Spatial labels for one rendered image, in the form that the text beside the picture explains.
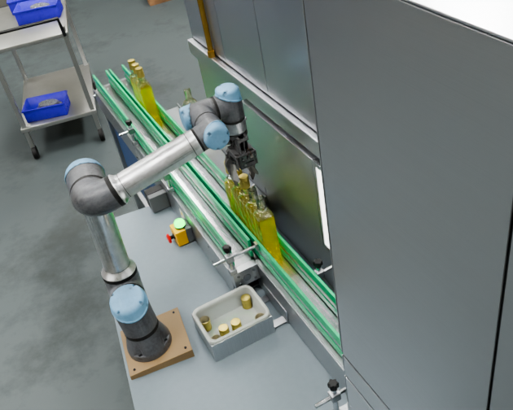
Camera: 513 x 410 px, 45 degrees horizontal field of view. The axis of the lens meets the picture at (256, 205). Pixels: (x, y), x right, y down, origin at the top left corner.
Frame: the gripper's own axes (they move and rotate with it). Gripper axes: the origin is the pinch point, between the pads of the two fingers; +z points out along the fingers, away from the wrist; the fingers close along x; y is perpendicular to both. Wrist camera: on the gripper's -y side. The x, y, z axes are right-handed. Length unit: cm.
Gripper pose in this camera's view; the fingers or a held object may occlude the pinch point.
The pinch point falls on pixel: (243, 178)
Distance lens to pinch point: 209.3
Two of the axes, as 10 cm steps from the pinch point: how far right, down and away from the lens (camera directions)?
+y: 4.5, 5.0, -7.4
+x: 8.8, -3.9, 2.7
